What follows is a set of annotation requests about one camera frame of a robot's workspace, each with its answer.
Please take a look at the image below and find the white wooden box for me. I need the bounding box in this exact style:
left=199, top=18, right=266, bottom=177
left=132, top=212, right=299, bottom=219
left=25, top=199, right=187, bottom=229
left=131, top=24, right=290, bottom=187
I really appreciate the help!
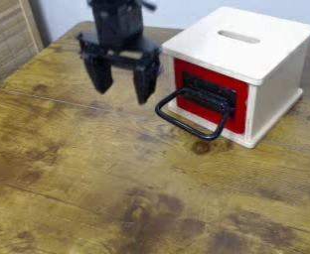
left=162, top=7, right=310, bottom=148

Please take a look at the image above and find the wooden slatted panel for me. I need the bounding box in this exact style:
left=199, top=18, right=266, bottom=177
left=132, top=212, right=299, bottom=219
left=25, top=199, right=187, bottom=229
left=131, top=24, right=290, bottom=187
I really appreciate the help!
left=0, top=0, right=44, bottom=82

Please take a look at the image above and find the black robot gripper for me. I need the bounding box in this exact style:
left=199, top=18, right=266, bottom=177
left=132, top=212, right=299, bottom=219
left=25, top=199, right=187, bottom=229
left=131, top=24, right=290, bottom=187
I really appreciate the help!
left=77, top=0, right=160, bottom=104

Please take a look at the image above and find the black metal drawer handle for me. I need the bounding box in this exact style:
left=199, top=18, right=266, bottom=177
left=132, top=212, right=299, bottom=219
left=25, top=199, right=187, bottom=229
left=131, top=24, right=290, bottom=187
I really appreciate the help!
left=155, top=86, right=233, bottom=141

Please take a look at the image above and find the red drawer front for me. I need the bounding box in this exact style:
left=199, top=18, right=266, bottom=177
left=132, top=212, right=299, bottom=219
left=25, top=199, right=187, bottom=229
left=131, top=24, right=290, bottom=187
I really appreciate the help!
left=174, top=59, right=247, bottom=134

